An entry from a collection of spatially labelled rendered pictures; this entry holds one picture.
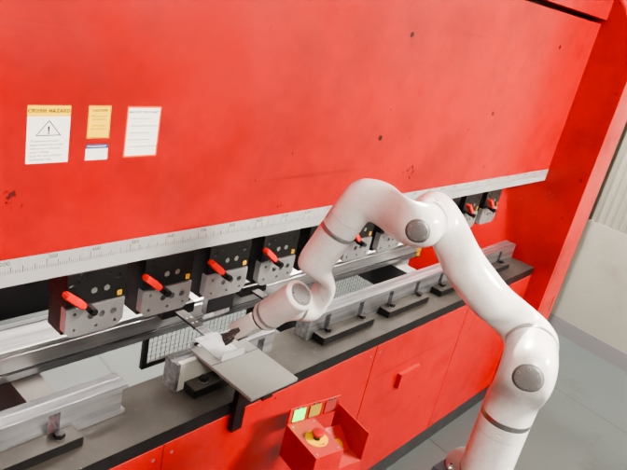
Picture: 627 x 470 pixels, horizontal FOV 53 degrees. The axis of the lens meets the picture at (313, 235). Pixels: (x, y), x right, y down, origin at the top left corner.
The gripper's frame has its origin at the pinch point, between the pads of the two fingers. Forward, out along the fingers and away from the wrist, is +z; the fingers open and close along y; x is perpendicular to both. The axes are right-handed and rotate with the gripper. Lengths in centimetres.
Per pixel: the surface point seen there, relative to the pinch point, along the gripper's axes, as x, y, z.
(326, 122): -44, -27, -43
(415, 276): -1, -114, 14
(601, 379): 101, -315, 54
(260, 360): 9.1, -6.4, 1.0
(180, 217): -28.4, 20.3, -24.8
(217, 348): 0.7, 1.0, 7.8
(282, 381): 17.4, -4.6, -6.0
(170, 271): -18.8, 21.3, -13.7
